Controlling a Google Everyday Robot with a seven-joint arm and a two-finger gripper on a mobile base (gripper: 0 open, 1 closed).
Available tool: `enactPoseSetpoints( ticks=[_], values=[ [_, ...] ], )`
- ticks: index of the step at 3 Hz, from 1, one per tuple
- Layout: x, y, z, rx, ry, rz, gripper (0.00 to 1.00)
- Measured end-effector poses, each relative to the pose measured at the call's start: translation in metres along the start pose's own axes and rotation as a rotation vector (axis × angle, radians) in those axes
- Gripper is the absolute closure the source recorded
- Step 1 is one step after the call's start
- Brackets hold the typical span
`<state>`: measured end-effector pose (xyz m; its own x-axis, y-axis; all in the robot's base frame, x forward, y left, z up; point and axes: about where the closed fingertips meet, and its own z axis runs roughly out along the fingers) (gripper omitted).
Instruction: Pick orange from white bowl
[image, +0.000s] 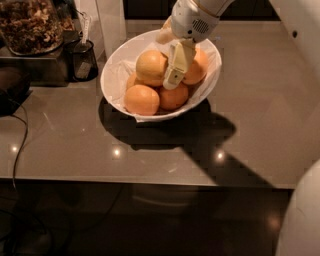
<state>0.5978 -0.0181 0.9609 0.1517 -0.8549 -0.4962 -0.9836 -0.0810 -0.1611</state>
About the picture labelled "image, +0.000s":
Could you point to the orange front middle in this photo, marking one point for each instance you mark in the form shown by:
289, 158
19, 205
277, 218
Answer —
175, 98

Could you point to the white bowl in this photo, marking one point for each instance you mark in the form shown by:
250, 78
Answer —
115, 80

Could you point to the orange hidden back left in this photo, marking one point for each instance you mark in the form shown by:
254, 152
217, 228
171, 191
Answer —
133, 80

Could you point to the white utensil in holder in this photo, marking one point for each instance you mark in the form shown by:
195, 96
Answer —
85, 27

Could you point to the white paper bowl liner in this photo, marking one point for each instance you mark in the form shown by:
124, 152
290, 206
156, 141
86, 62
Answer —
120, 71

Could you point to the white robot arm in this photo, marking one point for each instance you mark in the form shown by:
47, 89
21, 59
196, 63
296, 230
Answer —
265, 139

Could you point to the large yellowish orange top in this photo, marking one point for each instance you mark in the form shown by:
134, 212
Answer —
151, 66

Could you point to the dark metal stand box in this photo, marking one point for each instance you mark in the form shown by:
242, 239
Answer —
51, 69

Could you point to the orange front left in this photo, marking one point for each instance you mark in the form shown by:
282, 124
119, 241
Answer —
141, 100

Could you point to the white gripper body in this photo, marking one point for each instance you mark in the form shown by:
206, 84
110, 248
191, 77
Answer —
189, 20

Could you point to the dark object left edge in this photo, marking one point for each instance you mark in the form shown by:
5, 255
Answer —
14, 88

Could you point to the orange top right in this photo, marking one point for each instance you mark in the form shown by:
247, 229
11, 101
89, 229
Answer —
198, 68

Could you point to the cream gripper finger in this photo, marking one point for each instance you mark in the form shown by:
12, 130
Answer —
165, 34
181, 56

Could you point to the glass jar of walnuts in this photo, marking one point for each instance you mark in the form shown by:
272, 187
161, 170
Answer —
30, 27

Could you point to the black mesh utensil holder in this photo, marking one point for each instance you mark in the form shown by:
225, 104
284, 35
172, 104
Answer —
81, 61

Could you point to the white column behind bowl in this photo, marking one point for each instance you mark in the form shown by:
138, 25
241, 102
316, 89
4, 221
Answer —
108, 27

